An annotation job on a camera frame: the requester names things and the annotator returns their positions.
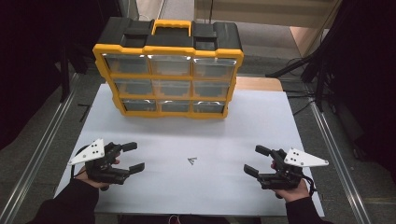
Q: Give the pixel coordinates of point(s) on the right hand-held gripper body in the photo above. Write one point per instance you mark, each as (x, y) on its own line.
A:
(280, 182)

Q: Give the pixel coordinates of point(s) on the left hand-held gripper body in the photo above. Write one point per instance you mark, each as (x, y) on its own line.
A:
(107, 172)

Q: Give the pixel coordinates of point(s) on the small metal screw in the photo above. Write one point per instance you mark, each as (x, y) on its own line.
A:
(190, 161)
(194, 159)

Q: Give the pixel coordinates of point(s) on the clear plastic screw drawer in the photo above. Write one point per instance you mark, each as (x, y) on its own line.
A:
(172, 88)

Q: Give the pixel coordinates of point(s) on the yellow black organizer cabinet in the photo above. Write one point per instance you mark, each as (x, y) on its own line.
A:
(169, 37)

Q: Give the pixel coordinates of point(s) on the person's right hand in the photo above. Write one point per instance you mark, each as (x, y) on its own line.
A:
(295, 194)

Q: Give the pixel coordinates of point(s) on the person's left hand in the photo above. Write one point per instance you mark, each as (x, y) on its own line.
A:
(83, 178)

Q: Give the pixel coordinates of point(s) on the white table cover sheet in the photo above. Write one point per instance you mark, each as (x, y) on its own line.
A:
(193, 193)

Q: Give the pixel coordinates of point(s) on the person's lap dark clothing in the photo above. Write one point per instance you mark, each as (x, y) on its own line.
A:
(202, 220)

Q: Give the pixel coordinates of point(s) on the grid of clear plastic drawers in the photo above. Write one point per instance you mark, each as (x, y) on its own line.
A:
(127, 64)

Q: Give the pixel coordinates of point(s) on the black metal stand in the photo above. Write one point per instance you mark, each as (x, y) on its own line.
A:
(64, 77)
(319, 81)

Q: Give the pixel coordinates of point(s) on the black curtain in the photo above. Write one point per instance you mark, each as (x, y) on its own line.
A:
(370, 77)
(28, 62)

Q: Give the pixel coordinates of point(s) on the beige cabinet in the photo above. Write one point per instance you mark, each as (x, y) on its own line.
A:
(264, 12)

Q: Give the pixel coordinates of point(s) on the aluminium floor rail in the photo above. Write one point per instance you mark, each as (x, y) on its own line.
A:
(339, 161)
(40, 155)

